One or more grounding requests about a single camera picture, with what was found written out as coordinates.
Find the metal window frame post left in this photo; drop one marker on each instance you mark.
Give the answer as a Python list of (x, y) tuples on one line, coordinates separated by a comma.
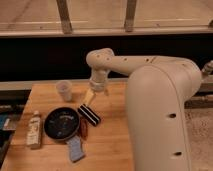
[(64, 16)]

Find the white object at right edge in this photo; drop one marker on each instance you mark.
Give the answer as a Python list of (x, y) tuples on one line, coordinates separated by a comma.
[(207, 69)]

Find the black ceramic bowl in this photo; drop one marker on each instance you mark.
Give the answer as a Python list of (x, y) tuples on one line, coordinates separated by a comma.
[(62, 123)]

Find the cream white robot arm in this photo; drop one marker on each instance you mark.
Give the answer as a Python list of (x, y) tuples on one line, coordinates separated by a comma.
[(156, 90)]

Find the translucent plastic cup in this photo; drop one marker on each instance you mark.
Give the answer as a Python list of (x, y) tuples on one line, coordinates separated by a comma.
[(63, 87)]

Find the brown red small object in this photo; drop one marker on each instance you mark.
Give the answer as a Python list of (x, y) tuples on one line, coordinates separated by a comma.
[(83, 128)]

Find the metal window frame post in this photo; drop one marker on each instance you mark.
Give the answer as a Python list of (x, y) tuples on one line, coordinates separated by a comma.
[(130, 15), (64, 16)]

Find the blue grey sponge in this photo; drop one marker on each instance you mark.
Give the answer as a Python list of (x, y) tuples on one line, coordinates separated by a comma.
[(75, 149)]

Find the metal window frame post right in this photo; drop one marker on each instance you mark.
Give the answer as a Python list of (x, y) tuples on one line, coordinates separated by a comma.
[(130, 15)]

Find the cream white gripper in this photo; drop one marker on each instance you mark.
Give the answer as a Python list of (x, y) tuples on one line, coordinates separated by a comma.
[(98, 82)]

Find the white bottle with label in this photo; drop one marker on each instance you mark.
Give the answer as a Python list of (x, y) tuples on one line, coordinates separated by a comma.
[(34, 133)]

